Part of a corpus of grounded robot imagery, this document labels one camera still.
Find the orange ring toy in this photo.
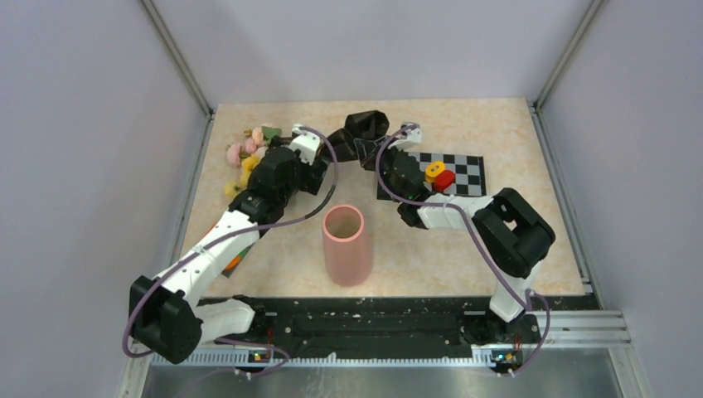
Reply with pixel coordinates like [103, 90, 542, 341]
[222, 250, 249, 274]

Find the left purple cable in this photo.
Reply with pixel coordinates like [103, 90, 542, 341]
[121, 126, 339, 379]

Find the red toy block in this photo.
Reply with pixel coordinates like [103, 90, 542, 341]
[432, 169, 456, 192]

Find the pink vase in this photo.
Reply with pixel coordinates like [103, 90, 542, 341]
[322, 204, 373, 287]

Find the flower bouquet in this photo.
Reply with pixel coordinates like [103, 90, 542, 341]
[224, 110, 389, 201]

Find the yellow toy block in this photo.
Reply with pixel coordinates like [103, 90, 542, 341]
[424, 161, 446, 182]

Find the aluminium frame rail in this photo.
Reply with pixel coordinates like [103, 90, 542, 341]
[137, 0, 215, 119]

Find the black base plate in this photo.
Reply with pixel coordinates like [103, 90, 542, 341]
[197, 296, 542, 361]

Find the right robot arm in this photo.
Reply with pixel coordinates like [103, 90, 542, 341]
[375, 149, 555, 344]

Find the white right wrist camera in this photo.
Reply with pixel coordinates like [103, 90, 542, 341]
[389, 122, 422, 151]

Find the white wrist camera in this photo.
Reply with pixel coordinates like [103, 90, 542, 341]
[288, 124, 322, 165]
[389, 122, 422, 151]

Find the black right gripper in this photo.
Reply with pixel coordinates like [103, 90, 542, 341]
[356, 135, 405, 203]

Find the black white chessboard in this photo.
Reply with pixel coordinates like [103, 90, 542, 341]
[376, 148, 487, 201]

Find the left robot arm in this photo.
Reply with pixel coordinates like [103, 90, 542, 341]
[122, 138, 327, 364]

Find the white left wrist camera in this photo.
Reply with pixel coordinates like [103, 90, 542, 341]
[288, 124, 322, 165]

